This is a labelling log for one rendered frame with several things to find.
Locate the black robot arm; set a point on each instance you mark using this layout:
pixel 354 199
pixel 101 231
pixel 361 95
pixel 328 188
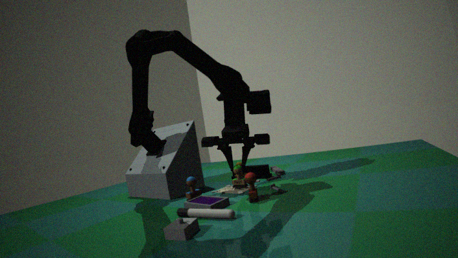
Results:
pixel 233 90

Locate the beige inspection card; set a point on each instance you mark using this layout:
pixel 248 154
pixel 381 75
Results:
pixel 230 189

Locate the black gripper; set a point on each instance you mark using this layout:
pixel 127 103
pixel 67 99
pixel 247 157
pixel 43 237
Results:
pixel 259 139

